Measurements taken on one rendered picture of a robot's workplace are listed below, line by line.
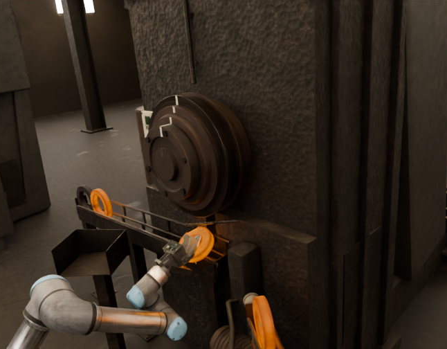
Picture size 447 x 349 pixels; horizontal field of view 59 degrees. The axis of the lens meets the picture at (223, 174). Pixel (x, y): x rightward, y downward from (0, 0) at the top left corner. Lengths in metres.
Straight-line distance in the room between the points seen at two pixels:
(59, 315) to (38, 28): 10.90
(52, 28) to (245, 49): 10.82
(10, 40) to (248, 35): 2.87
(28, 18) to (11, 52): 7.93
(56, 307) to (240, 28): 1.03
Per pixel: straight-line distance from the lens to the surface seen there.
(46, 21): 12.00
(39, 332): 1.43
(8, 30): 3.96
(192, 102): 1.37
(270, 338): 1.21
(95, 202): 2.42
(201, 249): 1.58
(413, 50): 1.77
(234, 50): 1.40
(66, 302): 1.30
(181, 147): 1.33
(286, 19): 1.26
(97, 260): 1.98
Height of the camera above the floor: 1.52
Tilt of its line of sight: 19 degrees down
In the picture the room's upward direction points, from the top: 5 degrees counter-clockwise
